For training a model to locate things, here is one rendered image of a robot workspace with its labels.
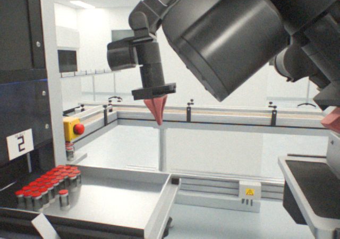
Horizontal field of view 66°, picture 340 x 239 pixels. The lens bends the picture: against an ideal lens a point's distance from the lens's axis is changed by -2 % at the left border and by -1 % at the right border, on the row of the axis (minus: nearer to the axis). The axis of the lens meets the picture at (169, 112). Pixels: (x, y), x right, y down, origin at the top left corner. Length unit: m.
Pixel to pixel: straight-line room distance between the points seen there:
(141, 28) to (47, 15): 0.36
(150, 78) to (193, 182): 1.11
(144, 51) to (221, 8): 0.47
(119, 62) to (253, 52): 0.51
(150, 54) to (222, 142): 1.61
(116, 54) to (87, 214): 0.38
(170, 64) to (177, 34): 1.93
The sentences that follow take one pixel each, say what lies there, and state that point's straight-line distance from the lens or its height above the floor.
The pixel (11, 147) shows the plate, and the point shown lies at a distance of 0.77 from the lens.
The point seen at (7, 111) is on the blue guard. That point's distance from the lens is 0.75.
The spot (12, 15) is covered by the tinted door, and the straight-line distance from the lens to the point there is 0.80.
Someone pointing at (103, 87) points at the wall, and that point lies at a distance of 9.62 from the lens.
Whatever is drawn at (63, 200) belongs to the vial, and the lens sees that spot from 0.70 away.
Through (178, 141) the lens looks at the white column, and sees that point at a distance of 2.20.
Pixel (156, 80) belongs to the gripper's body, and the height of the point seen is 1.19.
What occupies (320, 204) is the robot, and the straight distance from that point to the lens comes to 0.44.
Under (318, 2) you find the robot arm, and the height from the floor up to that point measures 1.27.
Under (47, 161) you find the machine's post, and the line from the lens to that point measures 0.94.
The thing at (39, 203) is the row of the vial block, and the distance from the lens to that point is 0.71.
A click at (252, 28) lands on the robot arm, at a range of 0.17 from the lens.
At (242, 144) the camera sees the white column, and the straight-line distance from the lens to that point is 2.17.
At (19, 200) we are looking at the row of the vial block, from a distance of 0.74.
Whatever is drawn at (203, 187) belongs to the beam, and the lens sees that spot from 1.66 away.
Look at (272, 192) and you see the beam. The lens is 1.68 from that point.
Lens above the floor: 1.24
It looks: 11 degrees down
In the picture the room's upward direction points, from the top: straight up
